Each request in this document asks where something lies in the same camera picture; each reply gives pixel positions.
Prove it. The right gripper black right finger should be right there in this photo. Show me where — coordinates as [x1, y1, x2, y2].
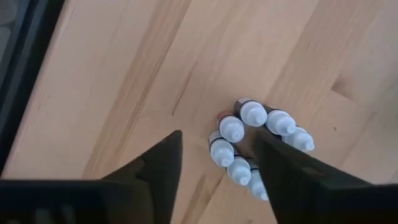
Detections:
[253, 127, 373, 224]

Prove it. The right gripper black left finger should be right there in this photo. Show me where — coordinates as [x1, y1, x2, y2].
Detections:
[102, 129, 183, 224]

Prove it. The black aluminium table frame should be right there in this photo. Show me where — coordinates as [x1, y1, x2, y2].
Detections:
[0, 0, 66, 175]

